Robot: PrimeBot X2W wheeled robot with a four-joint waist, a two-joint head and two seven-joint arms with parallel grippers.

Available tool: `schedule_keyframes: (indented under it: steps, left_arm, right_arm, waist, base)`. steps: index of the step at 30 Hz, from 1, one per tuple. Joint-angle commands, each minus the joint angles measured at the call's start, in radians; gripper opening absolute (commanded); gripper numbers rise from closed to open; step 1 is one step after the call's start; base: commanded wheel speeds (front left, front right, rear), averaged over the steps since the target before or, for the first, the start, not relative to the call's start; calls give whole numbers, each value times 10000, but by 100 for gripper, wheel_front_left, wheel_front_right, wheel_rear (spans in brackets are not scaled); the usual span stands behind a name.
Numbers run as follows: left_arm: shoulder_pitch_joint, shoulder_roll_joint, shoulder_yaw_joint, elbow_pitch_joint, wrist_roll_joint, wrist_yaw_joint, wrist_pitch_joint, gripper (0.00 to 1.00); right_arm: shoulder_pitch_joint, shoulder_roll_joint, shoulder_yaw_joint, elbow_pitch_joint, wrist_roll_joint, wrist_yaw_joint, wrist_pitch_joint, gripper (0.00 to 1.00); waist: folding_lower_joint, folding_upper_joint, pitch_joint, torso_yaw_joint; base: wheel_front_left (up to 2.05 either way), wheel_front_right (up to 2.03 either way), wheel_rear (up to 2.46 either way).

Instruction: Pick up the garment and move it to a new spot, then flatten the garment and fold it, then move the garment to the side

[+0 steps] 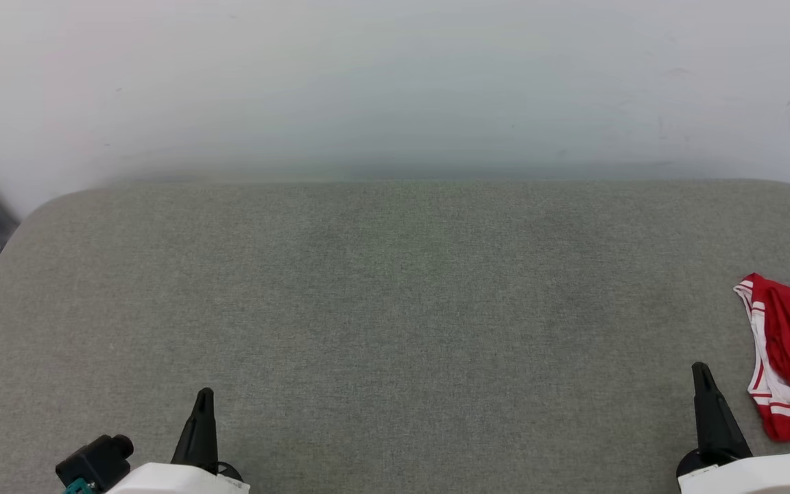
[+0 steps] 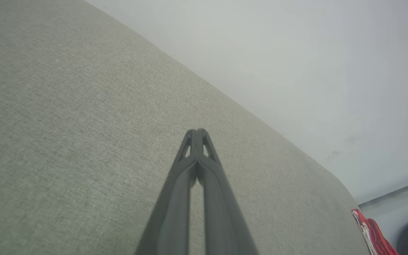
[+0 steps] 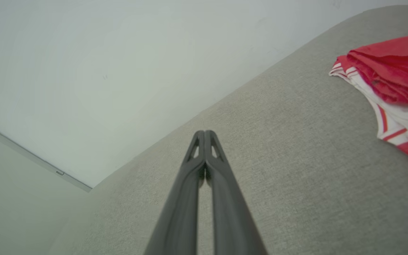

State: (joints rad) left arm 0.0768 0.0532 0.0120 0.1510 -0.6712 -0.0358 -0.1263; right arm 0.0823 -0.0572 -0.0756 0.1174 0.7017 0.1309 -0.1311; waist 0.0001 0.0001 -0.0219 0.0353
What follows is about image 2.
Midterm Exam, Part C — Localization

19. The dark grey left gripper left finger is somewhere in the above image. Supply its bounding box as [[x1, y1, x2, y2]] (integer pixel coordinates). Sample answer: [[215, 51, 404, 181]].
[[135, 129, 198, 255]]

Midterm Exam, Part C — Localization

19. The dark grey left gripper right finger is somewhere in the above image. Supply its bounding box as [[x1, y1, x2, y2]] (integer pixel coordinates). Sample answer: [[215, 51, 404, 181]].
[[198, 129, 259, 255]]

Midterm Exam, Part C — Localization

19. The red and white basketball jersey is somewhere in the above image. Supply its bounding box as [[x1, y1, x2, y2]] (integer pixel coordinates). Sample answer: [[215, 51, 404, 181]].
[[351, 208, 400, 255]]

